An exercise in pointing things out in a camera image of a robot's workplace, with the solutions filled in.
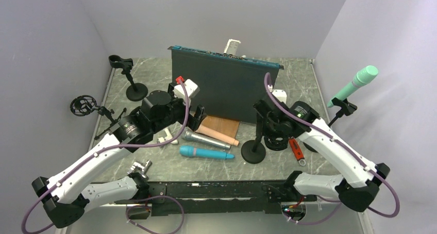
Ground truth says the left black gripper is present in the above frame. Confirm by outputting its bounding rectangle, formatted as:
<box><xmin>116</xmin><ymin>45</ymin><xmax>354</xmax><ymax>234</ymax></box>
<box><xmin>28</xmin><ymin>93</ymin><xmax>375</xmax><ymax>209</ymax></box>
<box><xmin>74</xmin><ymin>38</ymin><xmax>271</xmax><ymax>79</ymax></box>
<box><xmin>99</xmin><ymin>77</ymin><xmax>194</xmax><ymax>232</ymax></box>
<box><xmin>152</xmin><ymin>83</ymin><xmax>207</xmax><ymax>134</ymax></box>

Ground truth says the pink microphone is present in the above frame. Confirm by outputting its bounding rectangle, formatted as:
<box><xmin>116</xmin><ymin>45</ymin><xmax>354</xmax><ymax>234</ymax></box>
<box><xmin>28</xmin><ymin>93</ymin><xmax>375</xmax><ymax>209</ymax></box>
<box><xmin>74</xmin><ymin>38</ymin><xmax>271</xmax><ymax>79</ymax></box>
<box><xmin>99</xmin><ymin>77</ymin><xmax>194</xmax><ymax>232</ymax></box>
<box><xmin>196</xmin><ymin>125</ymin><xmax>239</xmax><ymax>146</ymax></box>

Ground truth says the grey microphone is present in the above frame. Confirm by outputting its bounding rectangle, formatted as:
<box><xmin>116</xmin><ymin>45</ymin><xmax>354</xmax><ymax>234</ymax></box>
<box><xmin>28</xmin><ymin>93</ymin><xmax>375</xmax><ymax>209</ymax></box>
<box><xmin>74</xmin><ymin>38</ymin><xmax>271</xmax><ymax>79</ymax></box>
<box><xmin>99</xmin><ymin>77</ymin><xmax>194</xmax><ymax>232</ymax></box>
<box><xmin>182</xmin><ymin>130</ymin><xmax>231</xmax><ymax>150</ymax></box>

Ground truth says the blue microphone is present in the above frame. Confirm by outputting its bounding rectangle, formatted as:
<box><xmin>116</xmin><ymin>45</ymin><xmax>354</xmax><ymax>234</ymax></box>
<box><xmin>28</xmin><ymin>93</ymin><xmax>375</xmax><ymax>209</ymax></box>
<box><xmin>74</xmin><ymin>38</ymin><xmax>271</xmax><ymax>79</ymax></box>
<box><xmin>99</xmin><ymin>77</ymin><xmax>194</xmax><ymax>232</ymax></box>
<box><xmin>179</xmin><ymin>145</ymin><xmax>234</xmax><ymax>160</ymax></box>

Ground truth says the black round-base clip stand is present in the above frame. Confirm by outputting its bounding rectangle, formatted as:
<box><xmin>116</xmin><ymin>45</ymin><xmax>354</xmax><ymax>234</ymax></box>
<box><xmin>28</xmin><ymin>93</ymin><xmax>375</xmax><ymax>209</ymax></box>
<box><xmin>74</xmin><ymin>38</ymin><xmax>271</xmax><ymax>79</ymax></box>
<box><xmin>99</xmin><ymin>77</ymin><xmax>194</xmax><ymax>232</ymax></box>
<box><xmin>108</xmin><ymin>55</ymin><xmax>148</xmax><ymax>102</ymax></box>

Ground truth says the black tripod shock-mount stand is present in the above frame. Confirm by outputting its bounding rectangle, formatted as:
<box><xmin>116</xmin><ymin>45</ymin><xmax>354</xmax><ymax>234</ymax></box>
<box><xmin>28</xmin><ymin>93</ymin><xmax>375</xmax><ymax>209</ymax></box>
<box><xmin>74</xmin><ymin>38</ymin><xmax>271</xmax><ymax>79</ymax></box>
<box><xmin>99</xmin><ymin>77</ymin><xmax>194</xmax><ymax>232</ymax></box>
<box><xmin>70</xmin><ymin>95</ymin><xmax>127</xmax><ymax>140</ymax></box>

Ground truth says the mint green microphone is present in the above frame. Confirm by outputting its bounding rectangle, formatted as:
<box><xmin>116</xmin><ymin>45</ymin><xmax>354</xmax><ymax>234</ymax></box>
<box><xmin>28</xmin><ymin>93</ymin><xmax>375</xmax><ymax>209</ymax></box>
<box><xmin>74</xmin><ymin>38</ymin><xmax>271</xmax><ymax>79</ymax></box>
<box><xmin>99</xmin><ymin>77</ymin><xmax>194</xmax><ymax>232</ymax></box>
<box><xmin>327</xmin><ymin>65</ymin><xmax>379</xmax><ymax>108</ymax></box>

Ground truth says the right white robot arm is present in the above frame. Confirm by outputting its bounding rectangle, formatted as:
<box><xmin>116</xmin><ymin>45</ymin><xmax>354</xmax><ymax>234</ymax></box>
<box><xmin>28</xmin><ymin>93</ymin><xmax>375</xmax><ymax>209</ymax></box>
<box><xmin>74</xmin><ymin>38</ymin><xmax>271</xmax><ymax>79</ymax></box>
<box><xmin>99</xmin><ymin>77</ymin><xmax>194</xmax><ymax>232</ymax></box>
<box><xmin>254</xmin><ymin>99</ymin><xmax>390</xmax><ymax>212</ymax></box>

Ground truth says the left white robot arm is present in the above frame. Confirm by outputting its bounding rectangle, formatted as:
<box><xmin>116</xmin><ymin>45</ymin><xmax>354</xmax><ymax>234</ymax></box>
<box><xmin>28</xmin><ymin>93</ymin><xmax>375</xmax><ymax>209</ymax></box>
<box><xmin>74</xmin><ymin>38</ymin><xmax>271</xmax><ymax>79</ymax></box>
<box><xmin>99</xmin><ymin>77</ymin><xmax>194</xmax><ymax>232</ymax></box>
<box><xmin>32</xmin><ymin>86</ymin><xmax>205</xmax><ymax>228</ymax></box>

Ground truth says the wooden board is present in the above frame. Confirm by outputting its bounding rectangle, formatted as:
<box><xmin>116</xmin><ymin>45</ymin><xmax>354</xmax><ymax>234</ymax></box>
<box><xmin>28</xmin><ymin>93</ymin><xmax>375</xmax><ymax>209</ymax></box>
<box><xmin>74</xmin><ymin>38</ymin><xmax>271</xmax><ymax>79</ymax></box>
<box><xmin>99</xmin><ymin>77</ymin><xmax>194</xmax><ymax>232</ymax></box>
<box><xmin>202</xmin><ymin>116</ymin><xmax>240</xmax><ymax>138</ymax></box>

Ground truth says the dark grey upright panel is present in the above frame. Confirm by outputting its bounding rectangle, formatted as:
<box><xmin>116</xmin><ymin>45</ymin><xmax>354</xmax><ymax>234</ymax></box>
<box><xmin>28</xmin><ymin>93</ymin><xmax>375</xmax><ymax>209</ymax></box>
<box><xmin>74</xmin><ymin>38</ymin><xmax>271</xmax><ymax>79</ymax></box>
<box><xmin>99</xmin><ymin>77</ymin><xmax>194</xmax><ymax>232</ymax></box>
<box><xmin>168</xmin><ymin>45</ymin><xmax>284</xmax><ymax>123</ymax></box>

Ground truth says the white plastic faucet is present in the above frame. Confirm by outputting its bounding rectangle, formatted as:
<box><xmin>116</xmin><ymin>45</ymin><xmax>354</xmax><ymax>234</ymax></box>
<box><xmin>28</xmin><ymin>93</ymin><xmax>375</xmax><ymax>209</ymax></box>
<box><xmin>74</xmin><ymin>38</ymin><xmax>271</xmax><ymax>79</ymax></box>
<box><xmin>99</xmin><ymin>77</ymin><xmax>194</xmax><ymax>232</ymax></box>
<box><xmin>157</xmin><ymin>128</ymin><xmax>179</xmax><ymax>145</ymax></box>

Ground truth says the adjustable wrench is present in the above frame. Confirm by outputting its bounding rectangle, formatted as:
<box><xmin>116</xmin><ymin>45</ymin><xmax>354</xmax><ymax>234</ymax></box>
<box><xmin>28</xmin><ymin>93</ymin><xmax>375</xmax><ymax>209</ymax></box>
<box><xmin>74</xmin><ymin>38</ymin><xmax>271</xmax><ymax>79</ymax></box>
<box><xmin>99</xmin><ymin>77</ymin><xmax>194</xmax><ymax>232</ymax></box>
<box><xmin>289</xmin><ymin>138</ymin><xmax>306</xmax><ymax>166</ymax></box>

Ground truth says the white object behind panel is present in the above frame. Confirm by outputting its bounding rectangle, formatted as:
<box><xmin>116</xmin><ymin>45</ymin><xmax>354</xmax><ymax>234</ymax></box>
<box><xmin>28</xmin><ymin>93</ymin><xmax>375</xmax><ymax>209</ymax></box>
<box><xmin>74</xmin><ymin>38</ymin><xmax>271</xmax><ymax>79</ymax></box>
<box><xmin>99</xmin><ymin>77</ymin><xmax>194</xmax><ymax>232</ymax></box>
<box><xmin>224</xmin><ymin>39</ymin><xmax>241</xmax><ymax>55</ymax></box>

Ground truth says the chrome metal faucet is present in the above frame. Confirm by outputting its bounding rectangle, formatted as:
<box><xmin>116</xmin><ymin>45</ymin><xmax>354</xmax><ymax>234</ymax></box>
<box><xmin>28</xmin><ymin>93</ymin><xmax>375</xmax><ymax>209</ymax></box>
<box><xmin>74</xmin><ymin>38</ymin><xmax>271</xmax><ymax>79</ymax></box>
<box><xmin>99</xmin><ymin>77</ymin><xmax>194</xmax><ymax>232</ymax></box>
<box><xmin>127</xmin><ymin>160</ymin><xmax>153</xmax><ymax>179</ymax></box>

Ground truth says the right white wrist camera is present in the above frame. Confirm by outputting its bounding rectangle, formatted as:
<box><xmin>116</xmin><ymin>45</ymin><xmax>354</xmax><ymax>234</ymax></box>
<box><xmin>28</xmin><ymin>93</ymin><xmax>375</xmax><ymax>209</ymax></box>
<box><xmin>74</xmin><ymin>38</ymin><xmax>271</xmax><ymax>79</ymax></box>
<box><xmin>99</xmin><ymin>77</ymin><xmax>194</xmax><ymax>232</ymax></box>
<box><xmin>267</xmin><ymin>85</ymin><xmax>288</xmax><ymax>104</ymax></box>

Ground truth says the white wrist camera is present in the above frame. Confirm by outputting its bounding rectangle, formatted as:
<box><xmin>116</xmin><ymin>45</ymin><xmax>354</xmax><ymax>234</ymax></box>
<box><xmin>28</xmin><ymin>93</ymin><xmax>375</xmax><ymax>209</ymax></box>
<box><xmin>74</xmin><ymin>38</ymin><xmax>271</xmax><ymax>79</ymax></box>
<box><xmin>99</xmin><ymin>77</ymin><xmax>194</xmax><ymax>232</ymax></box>
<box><xmin>267</xmin><ymin>85</ymin><xmax>288</xmax><ymax>104</ymax></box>
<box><xmin>174</xmin><ymin>76</ymin><xmax>200</xmax><ymax>101</ymax></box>

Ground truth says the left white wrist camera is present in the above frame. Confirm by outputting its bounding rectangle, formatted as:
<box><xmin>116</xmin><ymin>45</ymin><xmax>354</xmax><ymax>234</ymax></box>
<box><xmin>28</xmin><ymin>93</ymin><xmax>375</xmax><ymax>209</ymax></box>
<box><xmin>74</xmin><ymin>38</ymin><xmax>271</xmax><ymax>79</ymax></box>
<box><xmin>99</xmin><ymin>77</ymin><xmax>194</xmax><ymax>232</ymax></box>
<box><xmin>174</xmin><ymin>76</ymin><xmax>200</xmax><ymax>101</ymax></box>

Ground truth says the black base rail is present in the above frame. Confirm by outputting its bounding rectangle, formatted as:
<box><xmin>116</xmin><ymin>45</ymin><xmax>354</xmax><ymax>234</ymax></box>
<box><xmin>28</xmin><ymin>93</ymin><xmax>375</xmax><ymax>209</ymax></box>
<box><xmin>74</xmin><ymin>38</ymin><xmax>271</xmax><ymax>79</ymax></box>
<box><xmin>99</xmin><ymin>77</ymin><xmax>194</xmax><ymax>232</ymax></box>
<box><xmin>146</xmin><ymin>179</ymin><xmax>301</xmax><ymax>216</ymax></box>

